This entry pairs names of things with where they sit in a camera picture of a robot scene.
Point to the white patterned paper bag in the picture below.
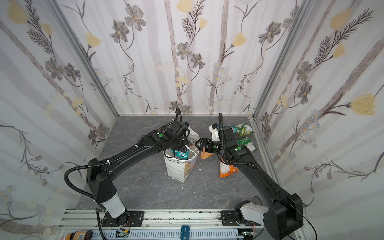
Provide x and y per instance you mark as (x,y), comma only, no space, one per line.
(176,168)

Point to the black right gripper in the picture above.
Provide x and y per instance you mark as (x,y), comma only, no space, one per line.
(204,144)

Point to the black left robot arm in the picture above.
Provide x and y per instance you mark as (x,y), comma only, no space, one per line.
(101,174)

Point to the brown orange bottle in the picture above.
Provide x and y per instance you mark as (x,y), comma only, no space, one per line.
(78,235)

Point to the orange snack packet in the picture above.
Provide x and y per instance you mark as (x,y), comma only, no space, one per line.
(227,170)

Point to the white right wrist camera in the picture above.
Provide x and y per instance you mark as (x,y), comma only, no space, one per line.
(216,132)

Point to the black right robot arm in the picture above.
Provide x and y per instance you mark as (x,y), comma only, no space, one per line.
(283,213)

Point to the small green clear snack packet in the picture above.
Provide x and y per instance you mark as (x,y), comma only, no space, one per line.
(243,129)

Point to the blue clip on tray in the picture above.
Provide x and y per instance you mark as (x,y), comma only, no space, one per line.
(185,232)

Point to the brown kraft paper bag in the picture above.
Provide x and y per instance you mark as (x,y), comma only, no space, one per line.
(204,154)

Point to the small green circuit board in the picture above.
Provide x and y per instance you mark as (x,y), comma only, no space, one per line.
(122,234)

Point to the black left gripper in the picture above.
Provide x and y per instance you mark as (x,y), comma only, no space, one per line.
(182,142)

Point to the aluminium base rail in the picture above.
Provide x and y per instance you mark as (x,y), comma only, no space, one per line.
(155,219)

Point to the white perforated cable tray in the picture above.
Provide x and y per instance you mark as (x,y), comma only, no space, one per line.
(174,234)

